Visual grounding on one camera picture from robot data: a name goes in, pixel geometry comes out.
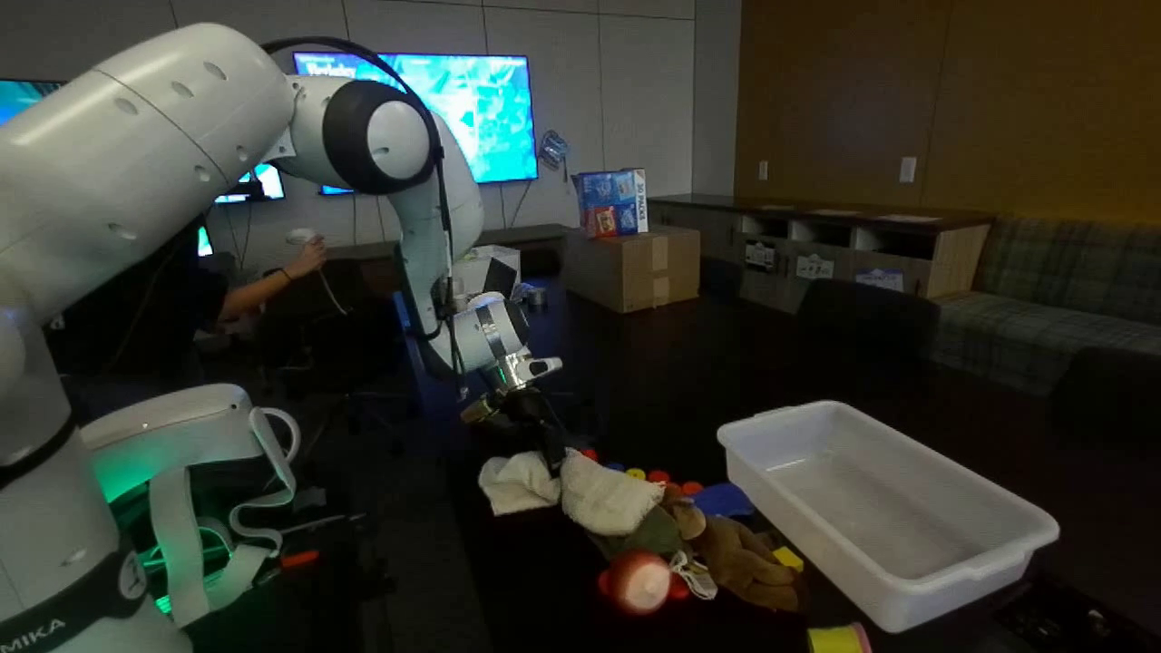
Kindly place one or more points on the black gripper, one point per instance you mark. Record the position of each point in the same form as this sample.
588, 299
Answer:
513, 400

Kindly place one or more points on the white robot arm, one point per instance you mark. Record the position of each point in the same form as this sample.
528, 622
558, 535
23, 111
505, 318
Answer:
124, 532

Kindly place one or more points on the cardboard box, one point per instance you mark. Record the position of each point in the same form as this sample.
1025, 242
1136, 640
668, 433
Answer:
634, 275

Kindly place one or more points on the red toy apple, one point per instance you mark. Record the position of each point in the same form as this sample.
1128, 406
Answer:
641, 583

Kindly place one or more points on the blue flat piece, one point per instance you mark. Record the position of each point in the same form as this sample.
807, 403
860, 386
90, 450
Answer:
725, 501

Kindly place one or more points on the blue paper towel pack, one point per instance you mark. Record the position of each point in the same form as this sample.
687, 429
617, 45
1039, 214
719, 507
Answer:
612, 201

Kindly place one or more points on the brown plush toy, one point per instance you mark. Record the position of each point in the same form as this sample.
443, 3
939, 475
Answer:
738, 559

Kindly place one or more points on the wooden sideboard shelf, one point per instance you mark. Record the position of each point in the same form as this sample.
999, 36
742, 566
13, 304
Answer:
770, 250

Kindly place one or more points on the clear plastic bin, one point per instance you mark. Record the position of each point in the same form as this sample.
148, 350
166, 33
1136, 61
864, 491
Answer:
898, 529

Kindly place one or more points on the green plaid sofa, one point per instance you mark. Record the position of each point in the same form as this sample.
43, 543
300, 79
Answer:
1048, 290

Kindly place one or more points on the wall monitor screen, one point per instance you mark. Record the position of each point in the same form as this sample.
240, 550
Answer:
483, 99

